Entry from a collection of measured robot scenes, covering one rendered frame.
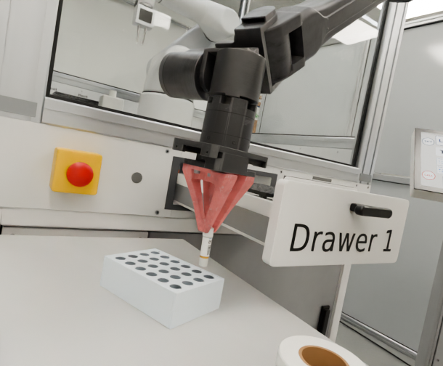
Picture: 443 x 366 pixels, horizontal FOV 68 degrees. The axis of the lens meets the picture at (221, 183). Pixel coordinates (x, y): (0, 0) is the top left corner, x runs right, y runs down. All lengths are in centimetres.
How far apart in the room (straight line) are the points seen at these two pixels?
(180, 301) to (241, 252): 51
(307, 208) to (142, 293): 23
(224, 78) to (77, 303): 29
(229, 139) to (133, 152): 34
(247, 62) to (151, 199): 40
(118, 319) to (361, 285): 224
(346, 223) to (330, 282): 65
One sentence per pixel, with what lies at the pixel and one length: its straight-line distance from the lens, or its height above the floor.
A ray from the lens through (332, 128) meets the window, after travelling 101.
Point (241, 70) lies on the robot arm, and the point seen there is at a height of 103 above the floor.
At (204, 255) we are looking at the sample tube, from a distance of 39.
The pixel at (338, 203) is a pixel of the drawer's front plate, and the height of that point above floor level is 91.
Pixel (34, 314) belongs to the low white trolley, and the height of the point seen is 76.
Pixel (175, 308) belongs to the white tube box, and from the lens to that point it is 36.
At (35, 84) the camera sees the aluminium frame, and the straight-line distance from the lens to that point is 64.
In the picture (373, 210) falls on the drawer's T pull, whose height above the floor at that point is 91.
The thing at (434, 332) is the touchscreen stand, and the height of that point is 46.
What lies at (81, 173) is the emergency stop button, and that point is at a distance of 57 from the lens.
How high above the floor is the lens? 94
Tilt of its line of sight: 4 degrees down
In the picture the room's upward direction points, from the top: 10 degrees clockwise
